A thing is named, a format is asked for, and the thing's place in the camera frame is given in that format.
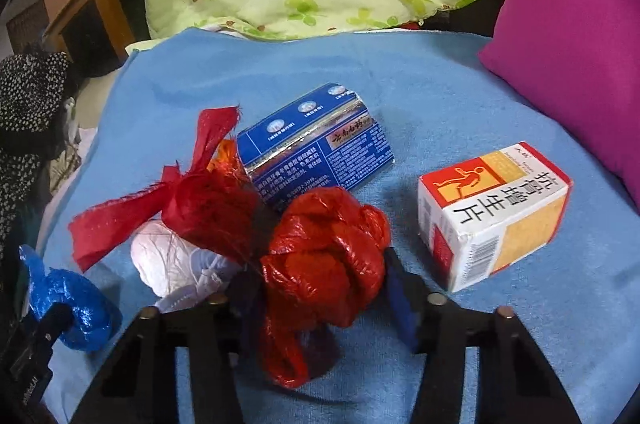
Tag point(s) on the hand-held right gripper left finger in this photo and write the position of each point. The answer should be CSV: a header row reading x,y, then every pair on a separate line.
x,y
248,304

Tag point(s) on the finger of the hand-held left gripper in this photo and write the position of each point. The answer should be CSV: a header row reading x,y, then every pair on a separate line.
x,y
52,319

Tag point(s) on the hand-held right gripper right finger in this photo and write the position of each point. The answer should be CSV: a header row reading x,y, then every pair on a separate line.
x,y
400,304

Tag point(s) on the blue plastic bag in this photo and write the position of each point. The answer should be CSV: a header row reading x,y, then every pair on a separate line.
x,y
75,299

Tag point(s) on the red plastic bag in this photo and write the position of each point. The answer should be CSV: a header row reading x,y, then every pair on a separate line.
x,y
320,254

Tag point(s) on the white plastic bag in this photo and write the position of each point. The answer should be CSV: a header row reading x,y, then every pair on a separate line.
x,y
170,259

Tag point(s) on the red mesh bag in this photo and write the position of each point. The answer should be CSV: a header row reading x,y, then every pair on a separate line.
x,y
200,199

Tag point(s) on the white orange medicine box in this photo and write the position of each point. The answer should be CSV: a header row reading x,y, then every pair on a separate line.
x,y
492,214

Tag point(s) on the blue cardboard box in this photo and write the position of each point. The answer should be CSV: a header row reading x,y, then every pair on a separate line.
x,y
310,144

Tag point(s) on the blue blanket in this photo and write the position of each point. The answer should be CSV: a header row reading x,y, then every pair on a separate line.
x,y
450,104

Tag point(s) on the black spotted cloth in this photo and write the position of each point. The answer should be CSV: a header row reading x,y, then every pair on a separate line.
x,y
30,114

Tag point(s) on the magenta pillow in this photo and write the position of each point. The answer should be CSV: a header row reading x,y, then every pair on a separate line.
x,y
570,29

